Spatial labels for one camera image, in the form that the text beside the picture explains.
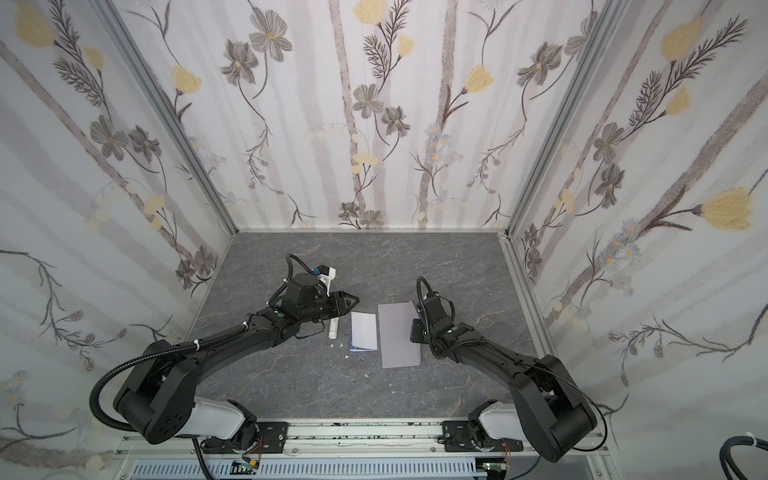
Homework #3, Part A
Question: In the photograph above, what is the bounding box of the grey paper envelope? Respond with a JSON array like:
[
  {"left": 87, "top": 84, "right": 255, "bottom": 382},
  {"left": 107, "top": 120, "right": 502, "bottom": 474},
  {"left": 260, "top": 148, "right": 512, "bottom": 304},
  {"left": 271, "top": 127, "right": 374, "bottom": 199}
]
[{"left": 378, "top": 301, "right": 421, "bottom": 369}]

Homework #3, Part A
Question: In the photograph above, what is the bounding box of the blue bordered letter paper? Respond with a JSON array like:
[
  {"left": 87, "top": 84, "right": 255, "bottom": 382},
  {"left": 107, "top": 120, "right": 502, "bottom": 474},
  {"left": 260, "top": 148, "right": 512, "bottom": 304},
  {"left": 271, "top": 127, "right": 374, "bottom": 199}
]
[{"left": 350, "top": 312, "right": 378, "bottom": 352}]

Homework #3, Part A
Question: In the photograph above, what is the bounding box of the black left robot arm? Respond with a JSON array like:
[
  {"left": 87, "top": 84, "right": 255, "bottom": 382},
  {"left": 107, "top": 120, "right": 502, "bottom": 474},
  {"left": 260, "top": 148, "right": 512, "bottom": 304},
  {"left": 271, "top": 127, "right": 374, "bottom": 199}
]
[{"left": 106, "top": 273, "right": 359, "bottom": 451}]

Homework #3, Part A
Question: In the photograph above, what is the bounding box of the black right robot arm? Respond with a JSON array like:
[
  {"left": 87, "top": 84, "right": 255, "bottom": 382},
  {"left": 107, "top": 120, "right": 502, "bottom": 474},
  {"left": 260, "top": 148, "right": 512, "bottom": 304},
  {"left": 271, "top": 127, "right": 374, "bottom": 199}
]
[{"left": 411, "top": 293, "right": 598, "bottom": 463}]

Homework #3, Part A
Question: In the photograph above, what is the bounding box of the white glue stick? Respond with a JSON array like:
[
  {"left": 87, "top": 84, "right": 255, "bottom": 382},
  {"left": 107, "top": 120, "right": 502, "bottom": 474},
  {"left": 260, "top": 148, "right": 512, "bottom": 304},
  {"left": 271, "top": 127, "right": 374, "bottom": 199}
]
[{"left": 328, "top": 318, "right": 339, "bottom": 340}]

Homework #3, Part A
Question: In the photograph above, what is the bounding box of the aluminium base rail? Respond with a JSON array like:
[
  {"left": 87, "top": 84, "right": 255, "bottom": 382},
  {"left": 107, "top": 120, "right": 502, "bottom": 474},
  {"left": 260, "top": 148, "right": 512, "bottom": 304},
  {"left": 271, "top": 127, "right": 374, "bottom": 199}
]
[{"left": 115, "top": 418, "right": 609, "bottom": 460}]

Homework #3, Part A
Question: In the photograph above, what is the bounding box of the white slotted cable duct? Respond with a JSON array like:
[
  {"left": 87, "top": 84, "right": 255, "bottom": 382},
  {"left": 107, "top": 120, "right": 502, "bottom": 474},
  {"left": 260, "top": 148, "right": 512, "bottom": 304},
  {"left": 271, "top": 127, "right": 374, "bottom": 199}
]
[{"left": 128, "top": 458, "right": 488, "bottom": 480}]

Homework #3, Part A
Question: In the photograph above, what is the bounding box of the black corrugated cable conduit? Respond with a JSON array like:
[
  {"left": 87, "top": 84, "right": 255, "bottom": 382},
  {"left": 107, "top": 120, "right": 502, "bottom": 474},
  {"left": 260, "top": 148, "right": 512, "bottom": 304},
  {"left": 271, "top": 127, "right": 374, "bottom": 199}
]
[{"left": 88, "top": 323, "right": 250, "bottom": 480}]

